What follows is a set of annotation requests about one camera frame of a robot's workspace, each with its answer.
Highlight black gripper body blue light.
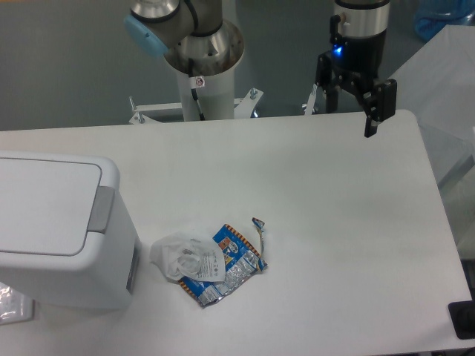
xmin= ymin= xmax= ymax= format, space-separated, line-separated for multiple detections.
xmin=330 ymin=12 xmax=387 ymax=94

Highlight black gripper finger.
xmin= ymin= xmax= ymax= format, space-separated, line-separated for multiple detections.
xmin=354 ymin=79 xmax=397 ymax=138
xmin=315 ymin=51 xmax=338 ymax=113

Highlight white push-lid trash can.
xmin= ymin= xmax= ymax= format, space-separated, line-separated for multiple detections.
xmin=1 ymin=151 xmax=141 ymax=309

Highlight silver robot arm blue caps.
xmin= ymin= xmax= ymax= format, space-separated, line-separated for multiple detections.
xmin=123 ymin=1 xmax=397 ymax=137

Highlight clear plastic bag under can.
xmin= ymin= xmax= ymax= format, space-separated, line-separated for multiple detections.
xmin=1 ymin=283 xmax=35 ymax=326

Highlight white covered side table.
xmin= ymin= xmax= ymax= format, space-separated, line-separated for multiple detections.
xmin=393 ymin=25 xmax=474 ymax=260

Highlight blue plastic bag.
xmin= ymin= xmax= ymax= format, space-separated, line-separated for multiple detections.
xmin=413 ymin=0 xmax=474 ymax=42

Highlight blue foil snack wrapper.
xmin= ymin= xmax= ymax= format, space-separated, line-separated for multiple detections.
xmin=179 ymin=217 xmax=267 ymax=307

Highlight crumpled white plastic bag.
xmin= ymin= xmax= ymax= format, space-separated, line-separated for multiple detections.
xmin=149 ymin=233 xmax=226 ymax=283

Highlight black device at table edge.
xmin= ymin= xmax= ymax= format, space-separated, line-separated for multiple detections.
xmin=448 ymin=300 xmax=474 ymax=340

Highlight white metal base bracket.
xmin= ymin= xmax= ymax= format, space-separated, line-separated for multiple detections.
xmin=128 ymin=88 xmax=264 ymax=125

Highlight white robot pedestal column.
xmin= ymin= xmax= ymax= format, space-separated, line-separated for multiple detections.
xmin=174 ymin=65 xmax=236 ymax=122

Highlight black cable on pedestal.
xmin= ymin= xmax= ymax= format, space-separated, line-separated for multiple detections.
xmin=187 ymin=58 xmax=206 ymax=122

